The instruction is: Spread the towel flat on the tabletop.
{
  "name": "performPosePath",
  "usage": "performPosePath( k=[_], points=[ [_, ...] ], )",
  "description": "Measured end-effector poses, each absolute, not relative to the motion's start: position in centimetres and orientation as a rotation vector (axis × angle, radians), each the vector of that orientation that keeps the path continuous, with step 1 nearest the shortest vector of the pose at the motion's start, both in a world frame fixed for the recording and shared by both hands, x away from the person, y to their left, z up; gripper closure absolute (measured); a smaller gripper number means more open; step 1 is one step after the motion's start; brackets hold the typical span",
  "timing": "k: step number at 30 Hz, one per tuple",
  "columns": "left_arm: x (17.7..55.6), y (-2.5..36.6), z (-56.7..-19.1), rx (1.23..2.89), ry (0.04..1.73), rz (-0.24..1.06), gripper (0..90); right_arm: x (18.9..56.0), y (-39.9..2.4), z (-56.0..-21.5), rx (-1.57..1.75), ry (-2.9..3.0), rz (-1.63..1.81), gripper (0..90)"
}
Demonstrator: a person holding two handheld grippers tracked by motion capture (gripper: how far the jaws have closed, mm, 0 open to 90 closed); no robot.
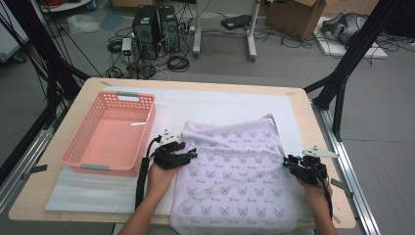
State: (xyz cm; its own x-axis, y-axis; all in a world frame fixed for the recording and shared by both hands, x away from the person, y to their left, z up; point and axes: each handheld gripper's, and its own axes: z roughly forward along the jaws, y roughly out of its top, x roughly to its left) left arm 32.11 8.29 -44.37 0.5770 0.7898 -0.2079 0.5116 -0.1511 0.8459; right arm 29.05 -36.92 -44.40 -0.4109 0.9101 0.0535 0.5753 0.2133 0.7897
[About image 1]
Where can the black computer tower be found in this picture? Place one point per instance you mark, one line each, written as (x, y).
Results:
(145, 32)
(169, 29)

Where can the white cabinet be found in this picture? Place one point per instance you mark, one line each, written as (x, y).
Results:
(9, 39)

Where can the person's left hand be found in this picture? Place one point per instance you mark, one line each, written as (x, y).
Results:
(161, 181)

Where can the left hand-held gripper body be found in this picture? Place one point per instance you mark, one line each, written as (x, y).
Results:
(169, 158)

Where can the grey metal bracket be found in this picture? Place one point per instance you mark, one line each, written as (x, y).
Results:
(342, 187)
(36, 169)

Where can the white power adapter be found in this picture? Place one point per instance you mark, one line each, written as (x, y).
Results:
(126, 45)

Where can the white metal stand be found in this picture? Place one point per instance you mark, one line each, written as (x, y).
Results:
(196, 32)

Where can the black flat box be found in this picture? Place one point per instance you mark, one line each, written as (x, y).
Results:
(236, 22)

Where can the open cardboard box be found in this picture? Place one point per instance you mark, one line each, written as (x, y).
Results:
(293, 16)

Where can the aluminium rail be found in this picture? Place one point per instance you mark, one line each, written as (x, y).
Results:
(36, 143)
(359, 209)

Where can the teal floor sheet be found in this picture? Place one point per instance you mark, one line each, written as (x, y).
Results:
(112, 19)

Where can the large cardboard box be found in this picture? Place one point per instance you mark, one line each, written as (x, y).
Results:
(352, 6)

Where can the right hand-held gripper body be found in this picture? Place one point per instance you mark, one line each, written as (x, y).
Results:
(311, 171)

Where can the round white table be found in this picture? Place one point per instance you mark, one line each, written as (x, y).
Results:
(65, 7)

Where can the flat cardboard box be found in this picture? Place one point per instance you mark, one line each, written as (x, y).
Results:
(130, 3)

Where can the person's right hand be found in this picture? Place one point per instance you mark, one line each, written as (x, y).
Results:
(318, 194)

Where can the pink plastic basket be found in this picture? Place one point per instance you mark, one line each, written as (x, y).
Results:
(111, 140)

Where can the black frame strut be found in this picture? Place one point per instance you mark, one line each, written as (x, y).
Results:
(42, 49)
(359, 42)

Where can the white grid mat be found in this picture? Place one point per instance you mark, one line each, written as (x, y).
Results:
(202, 104)

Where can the white foam board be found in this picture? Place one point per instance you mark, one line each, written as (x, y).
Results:
(329, 49)

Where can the lilac printed blanket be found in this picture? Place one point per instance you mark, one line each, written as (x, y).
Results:
(235, 179)

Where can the clear plastic bag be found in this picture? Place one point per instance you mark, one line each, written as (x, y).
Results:
(83, 24)

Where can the grey plastic device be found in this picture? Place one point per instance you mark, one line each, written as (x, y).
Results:
(342, 27)

